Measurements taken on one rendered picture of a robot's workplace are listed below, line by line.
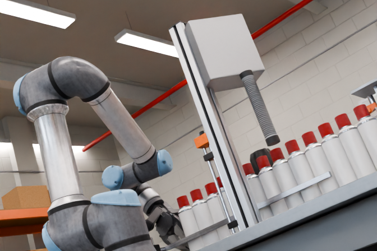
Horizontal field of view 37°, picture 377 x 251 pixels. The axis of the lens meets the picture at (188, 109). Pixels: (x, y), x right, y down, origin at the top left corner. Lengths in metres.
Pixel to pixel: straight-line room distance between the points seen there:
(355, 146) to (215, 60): 0.43
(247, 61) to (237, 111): 5.46
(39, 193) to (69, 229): 4.60
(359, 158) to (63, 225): 0.75
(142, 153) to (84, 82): 0.29
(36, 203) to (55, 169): 4.47
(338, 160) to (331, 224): 0.63
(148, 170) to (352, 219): 0.99
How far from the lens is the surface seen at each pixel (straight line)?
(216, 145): 1.47
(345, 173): 1.45
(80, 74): 1.55
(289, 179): 1.52
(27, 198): 5.95
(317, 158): 1.49
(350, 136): 1.45
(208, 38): 1.54
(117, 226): 1.39
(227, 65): 1.52
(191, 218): 1.70
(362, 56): 6.35
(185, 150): 7.44
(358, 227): 0.83
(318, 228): 0.85
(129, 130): 1.64
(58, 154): 1.53
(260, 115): 1.46
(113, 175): 1.75
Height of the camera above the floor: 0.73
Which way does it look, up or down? 20 degrees up
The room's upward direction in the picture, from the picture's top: 19 degrees counter-clockwise
